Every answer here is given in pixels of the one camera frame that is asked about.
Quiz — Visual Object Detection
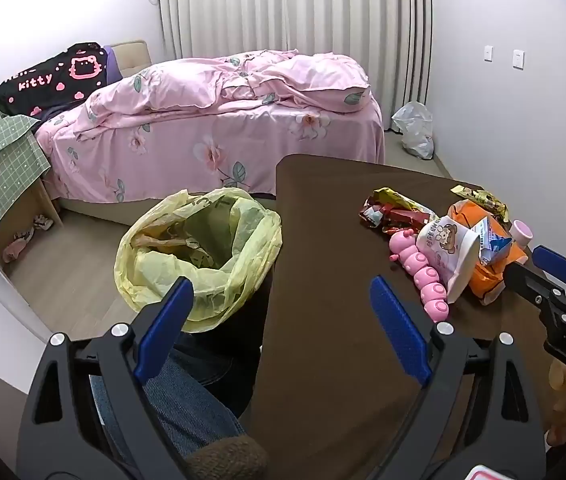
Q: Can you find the brown knit sweater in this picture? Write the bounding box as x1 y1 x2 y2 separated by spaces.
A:
183 434 270 480

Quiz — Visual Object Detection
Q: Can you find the wooden nightstand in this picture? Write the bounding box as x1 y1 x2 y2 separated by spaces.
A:
0 177 64 278

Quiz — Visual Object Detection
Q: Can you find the beige headboard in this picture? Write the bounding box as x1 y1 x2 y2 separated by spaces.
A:
110 40 153 81

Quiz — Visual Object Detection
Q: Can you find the white mouse print packet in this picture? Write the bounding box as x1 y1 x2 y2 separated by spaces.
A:
415 214 481 305

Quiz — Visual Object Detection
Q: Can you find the white plastic bag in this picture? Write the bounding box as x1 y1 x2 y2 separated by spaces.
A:
390 101 435 161

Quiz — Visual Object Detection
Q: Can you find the purple pillow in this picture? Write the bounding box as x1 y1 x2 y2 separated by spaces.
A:
102 45 124 86

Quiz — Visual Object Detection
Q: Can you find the orange snack packet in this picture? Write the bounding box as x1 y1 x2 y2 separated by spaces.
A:
447 199 529 307

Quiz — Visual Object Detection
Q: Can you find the bed with pink floral sheet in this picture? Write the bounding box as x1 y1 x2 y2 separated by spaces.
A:
35 51 385 228

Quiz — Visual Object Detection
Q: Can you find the yellow snack packet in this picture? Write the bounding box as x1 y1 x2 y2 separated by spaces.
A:
372 187 436 213

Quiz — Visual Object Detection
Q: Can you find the person's leg in jeans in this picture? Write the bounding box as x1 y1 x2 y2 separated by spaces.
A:
90 350 249 461

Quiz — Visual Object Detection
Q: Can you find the person's right hand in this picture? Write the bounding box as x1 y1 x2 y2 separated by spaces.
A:
546 360 566 448

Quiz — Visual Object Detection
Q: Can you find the pink floral duvet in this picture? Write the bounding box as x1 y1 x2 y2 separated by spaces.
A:
75 51 371 136

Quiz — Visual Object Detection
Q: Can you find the pink caterpillar toy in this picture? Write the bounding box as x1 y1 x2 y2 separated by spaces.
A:
388 229 450 322

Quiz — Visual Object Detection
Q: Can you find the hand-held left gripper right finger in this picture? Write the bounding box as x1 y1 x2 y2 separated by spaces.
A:
369 275 548 480

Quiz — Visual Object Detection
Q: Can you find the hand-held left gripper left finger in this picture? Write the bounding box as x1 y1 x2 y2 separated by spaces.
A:
17 276 196 480

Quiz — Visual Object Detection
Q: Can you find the black Hello Kitty pillow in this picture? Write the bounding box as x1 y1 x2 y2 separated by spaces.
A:
0 42 111 118

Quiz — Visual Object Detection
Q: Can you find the red snack wrapper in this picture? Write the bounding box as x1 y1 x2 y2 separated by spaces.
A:
359 195 439 235

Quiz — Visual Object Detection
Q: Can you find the cream pleated curtain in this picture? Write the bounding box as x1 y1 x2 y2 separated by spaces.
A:
155 0 434 131

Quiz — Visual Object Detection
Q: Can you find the pink small cup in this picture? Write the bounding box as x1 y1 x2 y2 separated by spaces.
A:
508 220 535 247

